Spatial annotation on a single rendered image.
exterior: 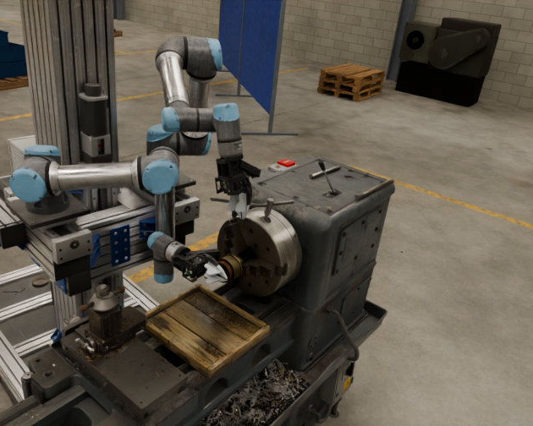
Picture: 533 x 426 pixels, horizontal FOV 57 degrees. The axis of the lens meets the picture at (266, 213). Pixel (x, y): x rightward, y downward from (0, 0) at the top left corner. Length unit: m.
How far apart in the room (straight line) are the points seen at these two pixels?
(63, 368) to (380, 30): 11.27
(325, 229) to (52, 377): 0.98
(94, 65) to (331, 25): 11.00
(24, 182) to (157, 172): 0.42
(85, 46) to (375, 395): 2.23
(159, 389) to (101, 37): 1.30
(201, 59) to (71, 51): 0.48
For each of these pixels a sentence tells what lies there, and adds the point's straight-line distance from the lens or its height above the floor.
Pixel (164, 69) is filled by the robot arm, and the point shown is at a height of 1.69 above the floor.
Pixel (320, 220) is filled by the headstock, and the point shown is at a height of 1.24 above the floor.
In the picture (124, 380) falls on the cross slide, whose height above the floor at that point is 0.97.
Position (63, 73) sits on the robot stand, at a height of 1.61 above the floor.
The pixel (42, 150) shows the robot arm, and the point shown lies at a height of 1.40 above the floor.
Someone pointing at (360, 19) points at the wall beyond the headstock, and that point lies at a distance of 12.46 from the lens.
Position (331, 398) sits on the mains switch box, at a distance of 2.53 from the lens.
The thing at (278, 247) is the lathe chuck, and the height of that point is 1.18.
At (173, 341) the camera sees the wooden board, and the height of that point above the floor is 0.90.
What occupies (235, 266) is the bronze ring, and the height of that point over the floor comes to 1.10.
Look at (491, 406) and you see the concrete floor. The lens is 3.16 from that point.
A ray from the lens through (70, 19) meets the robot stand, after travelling 2.03.
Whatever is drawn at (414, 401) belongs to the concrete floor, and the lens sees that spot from 2.98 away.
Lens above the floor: 2.04
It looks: 27 degrees down
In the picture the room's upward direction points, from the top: 6 degrees clockwise
